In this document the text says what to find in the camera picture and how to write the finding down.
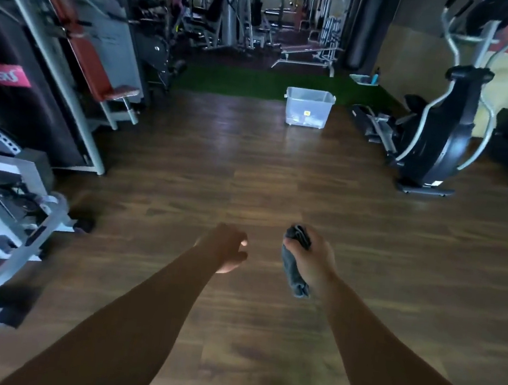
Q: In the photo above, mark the person's left hand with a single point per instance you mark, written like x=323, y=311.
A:
x=224, y=248

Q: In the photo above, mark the black elliptical trainer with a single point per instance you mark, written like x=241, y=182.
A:
x=445, y=116

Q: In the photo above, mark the person's right forearm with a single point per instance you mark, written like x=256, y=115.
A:
x=398, y=366

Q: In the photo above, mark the white weight bench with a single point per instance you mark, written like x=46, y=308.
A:
x=308, y=54

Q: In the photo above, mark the person's left fingers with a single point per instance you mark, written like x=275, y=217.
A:
x=237, y=254

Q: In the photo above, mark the small white tray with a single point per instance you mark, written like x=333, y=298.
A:
x=362, y=79

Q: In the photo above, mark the grey cloth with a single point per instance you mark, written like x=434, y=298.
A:
x=294, y=268

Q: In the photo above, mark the green artificial turf mat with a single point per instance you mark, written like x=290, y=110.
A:
x=284, y=86

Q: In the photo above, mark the black upright pad red label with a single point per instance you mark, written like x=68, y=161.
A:
x=14, y=89

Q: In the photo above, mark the person's right fingers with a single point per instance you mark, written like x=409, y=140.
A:
x=295, y=247

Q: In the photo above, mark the person's left forearm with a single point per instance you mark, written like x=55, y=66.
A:
x=129, y=322

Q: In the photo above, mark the clear plastic storage bin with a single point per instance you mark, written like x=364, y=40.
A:
x=308, y=108

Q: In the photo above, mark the black punching bag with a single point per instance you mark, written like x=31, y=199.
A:
x=371, y=25

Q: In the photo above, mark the person's right hand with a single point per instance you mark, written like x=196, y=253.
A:
x=314, y=261

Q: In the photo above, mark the grey weight machine red pads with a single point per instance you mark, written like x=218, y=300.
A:
x=91, y=53

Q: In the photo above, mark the blue spray bottle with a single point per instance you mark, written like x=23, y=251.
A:
x=375, y=77

